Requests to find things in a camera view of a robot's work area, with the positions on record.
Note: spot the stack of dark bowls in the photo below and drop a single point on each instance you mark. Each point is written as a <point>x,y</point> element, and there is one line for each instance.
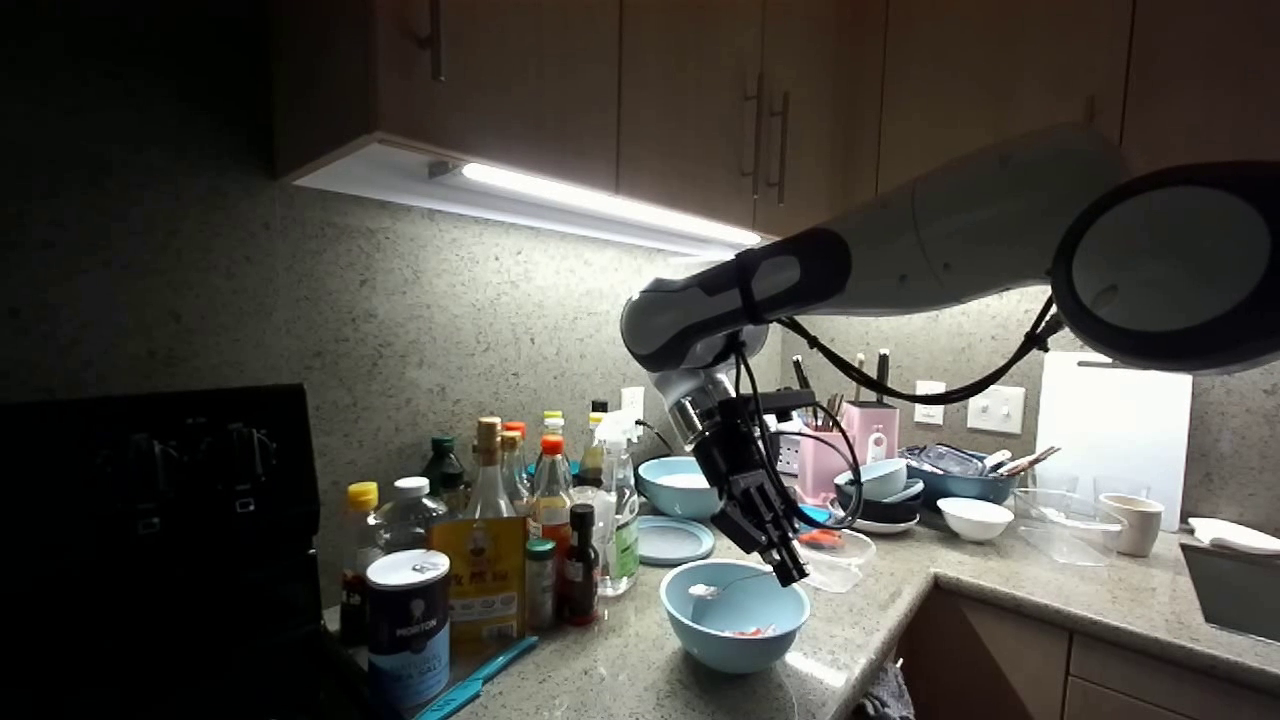
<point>895,497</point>

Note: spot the yellow label oil bottle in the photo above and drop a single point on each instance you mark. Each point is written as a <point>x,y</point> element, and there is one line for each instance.
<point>485,549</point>

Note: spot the small white bowl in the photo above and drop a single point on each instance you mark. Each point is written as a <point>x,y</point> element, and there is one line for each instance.
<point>974,517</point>

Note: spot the white cutting board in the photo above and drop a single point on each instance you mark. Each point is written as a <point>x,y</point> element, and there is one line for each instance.
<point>1114,431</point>

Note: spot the light blue bowl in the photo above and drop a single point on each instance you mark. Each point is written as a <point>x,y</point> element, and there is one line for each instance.
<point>678,485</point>
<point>744,629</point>

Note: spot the white wall outlet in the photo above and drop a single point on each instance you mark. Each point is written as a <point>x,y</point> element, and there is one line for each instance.
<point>996,411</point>

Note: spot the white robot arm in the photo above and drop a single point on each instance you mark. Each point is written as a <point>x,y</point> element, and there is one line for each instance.
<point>1157,271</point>

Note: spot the light blue plate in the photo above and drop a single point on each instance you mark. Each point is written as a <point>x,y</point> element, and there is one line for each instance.
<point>672,543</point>

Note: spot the dark soy sauce bottle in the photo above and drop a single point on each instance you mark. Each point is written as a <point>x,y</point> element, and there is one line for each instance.
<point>578,569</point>

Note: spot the pink knife block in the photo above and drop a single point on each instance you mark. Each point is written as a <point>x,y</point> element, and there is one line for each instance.
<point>875,431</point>

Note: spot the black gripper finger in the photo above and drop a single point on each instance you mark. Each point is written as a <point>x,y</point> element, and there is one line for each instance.
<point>753,530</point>
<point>795,565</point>

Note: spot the blue white salt canister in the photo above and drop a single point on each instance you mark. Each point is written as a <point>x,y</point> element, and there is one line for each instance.
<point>411,626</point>

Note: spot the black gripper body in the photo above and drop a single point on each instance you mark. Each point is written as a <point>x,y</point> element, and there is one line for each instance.
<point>722,431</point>

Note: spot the light blue back bowl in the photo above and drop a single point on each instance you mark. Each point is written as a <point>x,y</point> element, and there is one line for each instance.
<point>678,485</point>

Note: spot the light blue front bowl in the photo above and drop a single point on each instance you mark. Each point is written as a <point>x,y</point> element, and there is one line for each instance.
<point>744,629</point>

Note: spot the green label spray bottle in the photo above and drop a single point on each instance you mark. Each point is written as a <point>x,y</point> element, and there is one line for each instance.
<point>617,504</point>

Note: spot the teal silicone spatula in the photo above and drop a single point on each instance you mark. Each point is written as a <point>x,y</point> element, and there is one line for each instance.
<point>472,686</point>

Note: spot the white mug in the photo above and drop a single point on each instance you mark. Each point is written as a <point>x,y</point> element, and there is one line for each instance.
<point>1136,522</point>

